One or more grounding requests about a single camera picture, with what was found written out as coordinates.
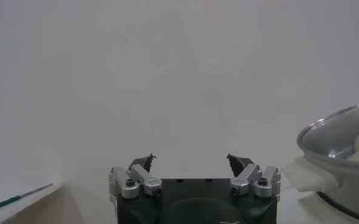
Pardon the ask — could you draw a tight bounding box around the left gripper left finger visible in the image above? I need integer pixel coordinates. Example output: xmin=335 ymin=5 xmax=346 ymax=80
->
xmin=108 ymin=153 xmax=163 ymax=200

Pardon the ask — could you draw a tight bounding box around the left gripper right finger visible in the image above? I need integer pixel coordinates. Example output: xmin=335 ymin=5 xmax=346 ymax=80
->
xmin=226 ymin=153 xmax=282 ymax=202

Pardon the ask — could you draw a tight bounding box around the round glass pot lid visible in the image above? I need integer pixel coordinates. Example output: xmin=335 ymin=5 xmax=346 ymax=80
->
xmin=296 ymin=99 xmax=359 ymax=167

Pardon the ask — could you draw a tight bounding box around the white side table with tool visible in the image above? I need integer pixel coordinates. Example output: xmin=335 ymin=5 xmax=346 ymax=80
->
xmin=0 ymin=176 xmax=85 ymax=224

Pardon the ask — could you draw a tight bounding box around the thin green handled tool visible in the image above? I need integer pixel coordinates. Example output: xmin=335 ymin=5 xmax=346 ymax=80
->
xmin=0 ymin=182 xmax=54 ymax=211

